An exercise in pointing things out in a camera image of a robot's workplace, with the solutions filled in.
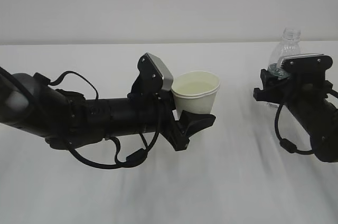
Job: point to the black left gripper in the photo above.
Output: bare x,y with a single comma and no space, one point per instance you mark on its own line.
153,102

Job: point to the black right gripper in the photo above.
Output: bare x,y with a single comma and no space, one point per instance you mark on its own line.
304,95

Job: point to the white paper cup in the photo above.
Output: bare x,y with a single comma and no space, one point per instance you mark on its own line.
195,92

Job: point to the clear water bottle green label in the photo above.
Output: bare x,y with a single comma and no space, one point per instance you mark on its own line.
288,45

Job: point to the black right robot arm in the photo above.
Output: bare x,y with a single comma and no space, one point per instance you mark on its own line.
322,133

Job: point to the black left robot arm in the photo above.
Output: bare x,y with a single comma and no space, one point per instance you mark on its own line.
66,119

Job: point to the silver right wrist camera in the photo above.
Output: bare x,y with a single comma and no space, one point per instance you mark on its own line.
305,63

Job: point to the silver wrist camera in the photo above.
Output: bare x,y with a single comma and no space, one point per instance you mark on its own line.
154,74
305,63

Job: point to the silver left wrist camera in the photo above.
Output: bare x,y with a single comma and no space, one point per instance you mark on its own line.
154,74

